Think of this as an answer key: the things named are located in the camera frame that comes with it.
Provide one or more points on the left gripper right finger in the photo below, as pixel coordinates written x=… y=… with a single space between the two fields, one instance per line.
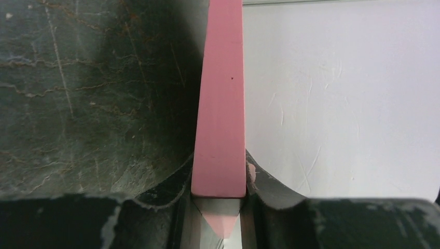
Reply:
x=275 y=216

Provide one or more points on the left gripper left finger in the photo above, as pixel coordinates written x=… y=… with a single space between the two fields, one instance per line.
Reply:
x=97 y=220

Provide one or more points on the orange picture frame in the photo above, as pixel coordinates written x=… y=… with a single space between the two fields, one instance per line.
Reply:
x=218 y=180

